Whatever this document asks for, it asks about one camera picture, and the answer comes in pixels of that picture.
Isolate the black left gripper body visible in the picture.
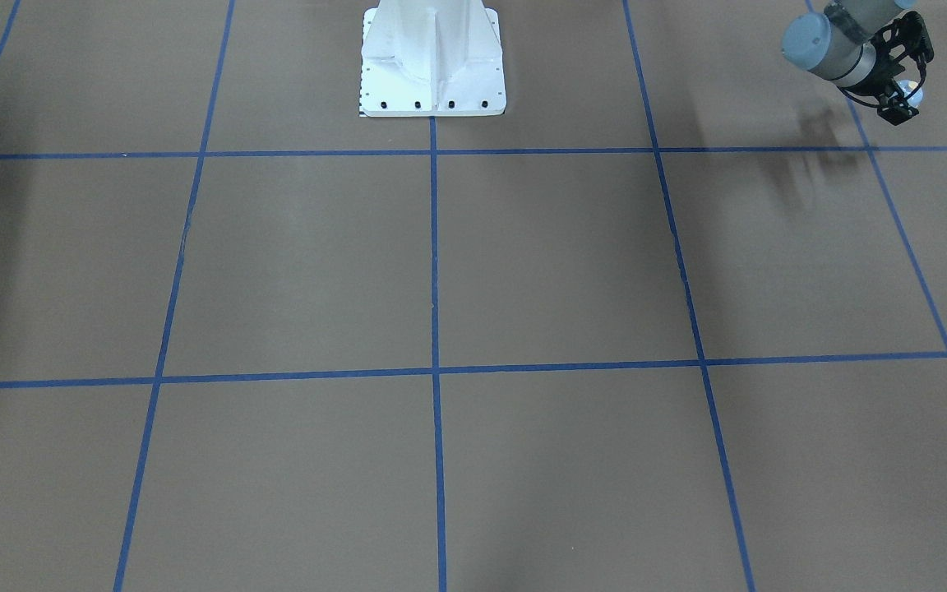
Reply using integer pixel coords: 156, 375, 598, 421
856, 12, 935, 127

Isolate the light blue call bell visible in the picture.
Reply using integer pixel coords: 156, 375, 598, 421
898, 80, 925, 109

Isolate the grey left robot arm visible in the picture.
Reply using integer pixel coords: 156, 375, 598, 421
779, 1, 935, 125

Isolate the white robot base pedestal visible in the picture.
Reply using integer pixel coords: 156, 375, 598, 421
358, 1, 507, 118

